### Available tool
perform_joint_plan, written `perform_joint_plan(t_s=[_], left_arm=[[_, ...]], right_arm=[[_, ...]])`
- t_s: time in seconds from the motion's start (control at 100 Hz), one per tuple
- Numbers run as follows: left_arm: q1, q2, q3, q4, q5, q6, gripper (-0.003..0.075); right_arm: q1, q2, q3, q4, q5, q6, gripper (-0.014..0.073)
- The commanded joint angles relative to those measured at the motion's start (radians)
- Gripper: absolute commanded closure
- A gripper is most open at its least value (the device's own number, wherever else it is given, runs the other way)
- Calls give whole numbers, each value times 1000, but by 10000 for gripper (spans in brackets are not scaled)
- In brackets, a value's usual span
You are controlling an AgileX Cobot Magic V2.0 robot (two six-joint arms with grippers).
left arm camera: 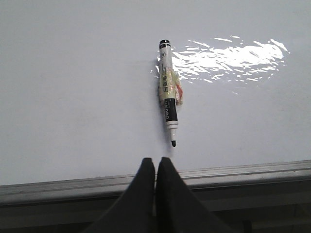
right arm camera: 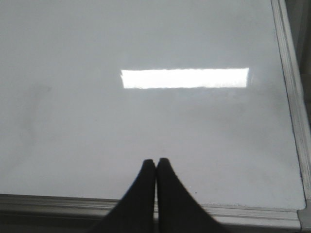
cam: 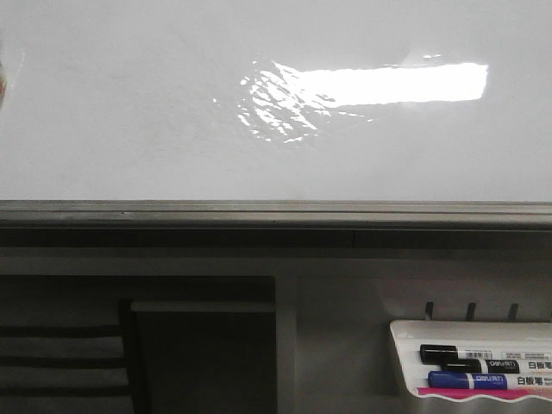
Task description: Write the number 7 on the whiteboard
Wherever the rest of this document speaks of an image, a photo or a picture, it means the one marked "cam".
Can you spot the taped black whiteboard marker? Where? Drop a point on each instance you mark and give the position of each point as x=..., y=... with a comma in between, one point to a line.
x=2, y=83

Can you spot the metal hook left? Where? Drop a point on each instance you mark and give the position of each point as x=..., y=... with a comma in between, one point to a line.
x=428, y=311

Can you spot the metal hook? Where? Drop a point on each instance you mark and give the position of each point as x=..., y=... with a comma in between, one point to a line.
x=428, y=311
x=471, y=308
x=513, y=311

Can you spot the black capped marker upper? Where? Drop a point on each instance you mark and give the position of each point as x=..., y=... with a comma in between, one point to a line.
x=437, y=353

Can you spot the black capped marker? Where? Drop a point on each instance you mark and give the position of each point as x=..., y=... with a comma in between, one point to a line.
x=437, y=353
x=497, y=366

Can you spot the metal hook middle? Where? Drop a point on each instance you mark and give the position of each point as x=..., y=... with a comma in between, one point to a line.
x=471, y=308

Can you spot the black chair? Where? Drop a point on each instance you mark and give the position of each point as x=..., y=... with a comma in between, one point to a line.
x=131, y=361

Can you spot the blue capped marker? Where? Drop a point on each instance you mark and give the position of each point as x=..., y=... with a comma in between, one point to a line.
x=489, y=381

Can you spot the white marker tray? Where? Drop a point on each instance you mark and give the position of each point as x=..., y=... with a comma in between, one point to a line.
x=529, y=343

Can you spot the metal hook right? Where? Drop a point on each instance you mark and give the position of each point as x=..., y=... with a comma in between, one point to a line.
x=513, y=311

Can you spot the black capped marker middle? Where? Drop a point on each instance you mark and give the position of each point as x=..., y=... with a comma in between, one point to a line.
x=497, y=366

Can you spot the white whiteboard with metal frame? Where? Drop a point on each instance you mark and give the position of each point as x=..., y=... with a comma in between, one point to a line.
x=348, y=115

